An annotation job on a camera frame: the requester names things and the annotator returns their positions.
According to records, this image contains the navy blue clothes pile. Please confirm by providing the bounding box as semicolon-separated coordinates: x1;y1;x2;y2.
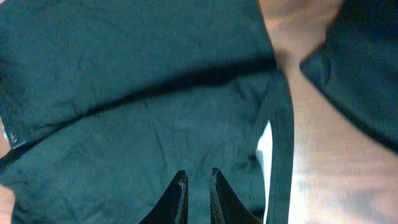
300;0;397;152

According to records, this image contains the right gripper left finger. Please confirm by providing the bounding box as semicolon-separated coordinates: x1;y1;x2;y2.
139;170;188;224

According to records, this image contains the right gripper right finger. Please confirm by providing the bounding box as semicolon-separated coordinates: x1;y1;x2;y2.
210;168;261;224

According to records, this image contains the black shorts garment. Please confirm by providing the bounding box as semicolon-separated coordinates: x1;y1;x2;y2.
1;0;294;223

